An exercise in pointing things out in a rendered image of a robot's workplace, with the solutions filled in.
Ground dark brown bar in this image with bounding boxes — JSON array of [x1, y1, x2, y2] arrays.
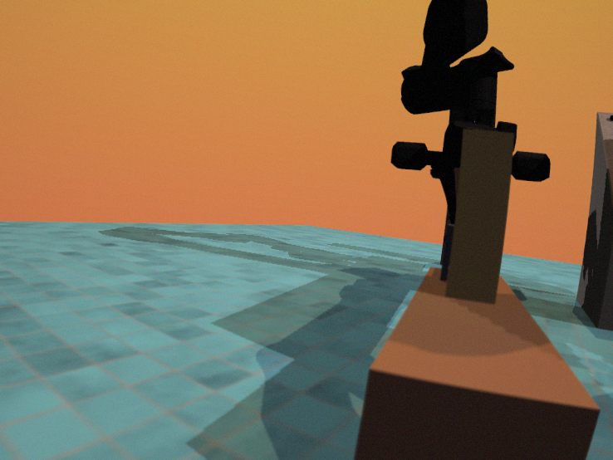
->
[[444, 129, 514, 305]]

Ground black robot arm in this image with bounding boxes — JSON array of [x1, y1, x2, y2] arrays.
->
[[401, 0, 517, 157]]

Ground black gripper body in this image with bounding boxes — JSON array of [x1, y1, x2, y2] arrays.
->
[[391, 99, 551, 182]]

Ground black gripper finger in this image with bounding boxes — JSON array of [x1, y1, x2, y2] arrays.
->
[[430, 169, 456, 224]]

